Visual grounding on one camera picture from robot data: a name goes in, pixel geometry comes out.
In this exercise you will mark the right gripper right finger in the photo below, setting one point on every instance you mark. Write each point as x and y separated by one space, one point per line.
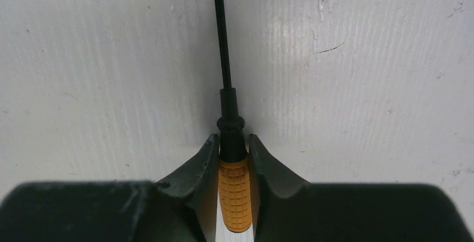
286 207

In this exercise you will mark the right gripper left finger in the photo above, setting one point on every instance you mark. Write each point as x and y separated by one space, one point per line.
180 207

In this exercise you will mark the orange handle screwdriver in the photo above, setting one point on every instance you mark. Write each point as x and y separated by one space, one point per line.
234 185

